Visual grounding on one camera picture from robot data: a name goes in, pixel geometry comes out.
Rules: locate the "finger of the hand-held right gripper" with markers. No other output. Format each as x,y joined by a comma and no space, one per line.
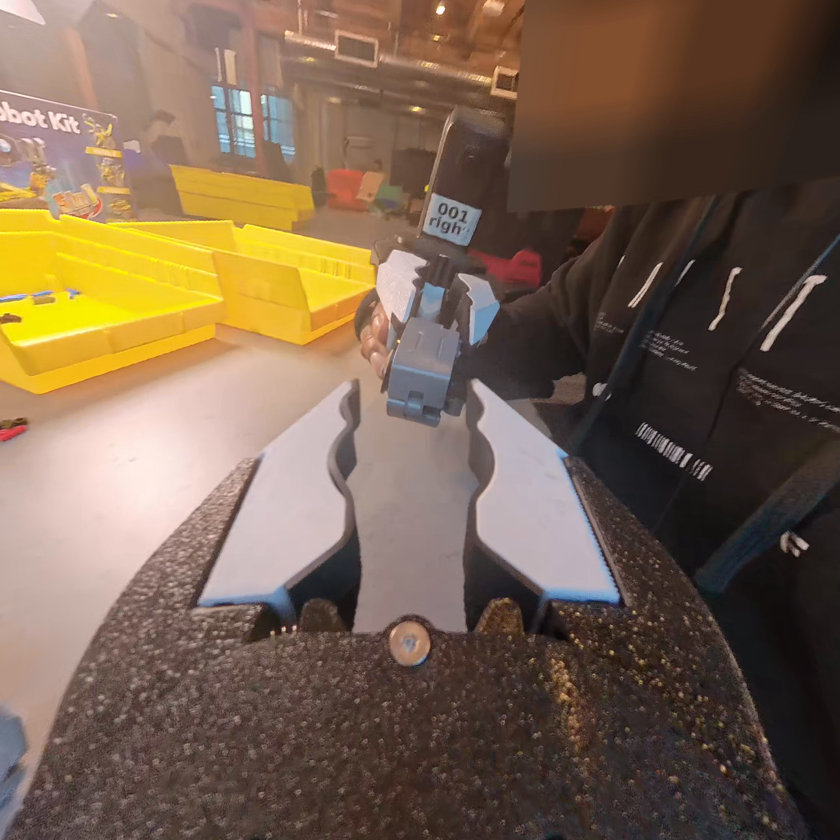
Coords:
397,289
482,315

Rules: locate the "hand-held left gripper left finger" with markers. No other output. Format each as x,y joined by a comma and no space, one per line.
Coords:
282,512

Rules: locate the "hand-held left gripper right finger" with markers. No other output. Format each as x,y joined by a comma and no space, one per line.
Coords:
544,518

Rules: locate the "grey brick wheel assembly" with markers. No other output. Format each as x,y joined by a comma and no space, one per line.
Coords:
420,367

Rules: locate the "person's right forearm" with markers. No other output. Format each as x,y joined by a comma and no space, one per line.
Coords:
538,341

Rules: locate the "grey desk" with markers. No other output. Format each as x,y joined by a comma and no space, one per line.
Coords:
131,472

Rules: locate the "person's right hand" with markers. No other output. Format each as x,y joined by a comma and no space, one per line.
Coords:
375,338

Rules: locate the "red chair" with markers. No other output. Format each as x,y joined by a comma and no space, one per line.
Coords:
518,269

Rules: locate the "red bean bag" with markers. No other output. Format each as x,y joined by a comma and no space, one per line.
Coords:
346,190

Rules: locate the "yellow plastic bin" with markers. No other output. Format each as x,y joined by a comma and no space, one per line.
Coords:
243,197
275,295
111,341

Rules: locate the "person's black hoodie torso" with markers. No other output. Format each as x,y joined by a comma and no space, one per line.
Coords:
689,394

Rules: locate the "paned window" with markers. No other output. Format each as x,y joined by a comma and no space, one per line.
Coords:
277,119
233,121

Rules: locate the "pile of small brick parts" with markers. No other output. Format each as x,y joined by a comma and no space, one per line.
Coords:
13,430

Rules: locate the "blue robot kit box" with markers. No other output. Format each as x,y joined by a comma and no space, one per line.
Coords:
39,151

